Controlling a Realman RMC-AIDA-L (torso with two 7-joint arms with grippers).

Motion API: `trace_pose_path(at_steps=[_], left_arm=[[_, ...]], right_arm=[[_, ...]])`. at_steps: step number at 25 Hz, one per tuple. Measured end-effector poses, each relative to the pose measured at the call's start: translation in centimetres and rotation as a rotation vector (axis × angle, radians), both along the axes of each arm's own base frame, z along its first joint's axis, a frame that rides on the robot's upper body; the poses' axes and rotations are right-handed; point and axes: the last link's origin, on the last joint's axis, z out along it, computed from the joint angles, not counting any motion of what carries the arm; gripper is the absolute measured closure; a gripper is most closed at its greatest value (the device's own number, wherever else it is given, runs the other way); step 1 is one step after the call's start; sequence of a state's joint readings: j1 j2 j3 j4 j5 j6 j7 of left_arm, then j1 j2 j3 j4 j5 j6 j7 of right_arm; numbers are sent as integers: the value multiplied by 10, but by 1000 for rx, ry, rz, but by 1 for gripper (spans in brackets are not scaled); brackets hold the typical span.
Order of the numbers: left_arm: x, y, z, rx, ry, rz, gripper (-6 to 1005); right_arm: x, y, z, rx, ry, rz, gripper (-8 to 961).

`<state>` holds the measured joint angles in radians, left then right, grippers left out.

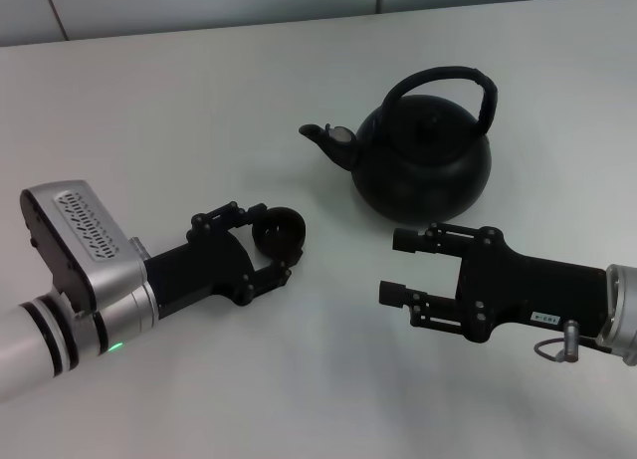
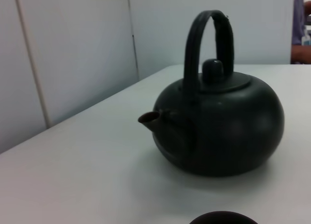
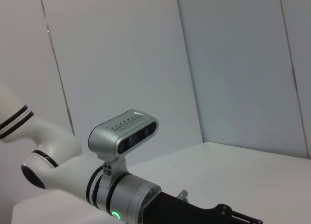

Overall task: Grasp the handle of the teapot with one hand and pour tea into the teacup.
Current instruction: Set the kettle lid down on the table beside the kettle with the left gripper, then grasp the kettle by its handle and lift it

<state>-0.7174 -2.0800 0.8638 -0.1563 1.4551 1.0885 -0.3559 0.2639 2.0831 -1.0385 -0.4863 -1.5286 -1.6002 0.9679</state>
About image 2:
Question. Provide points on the black round teapot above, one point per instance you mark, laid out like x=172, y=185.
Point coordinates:
x=230, y=136

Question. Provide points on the small dark teacup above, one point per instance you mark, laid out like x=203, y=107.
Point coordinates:
x=223, y=215

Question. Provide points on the person in purple shirt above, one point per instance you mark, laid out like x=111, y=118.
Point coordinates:
x=297, y=27

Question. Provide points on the blue white id badge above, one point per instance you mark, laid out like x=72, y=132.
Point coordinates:
x=306, y=41

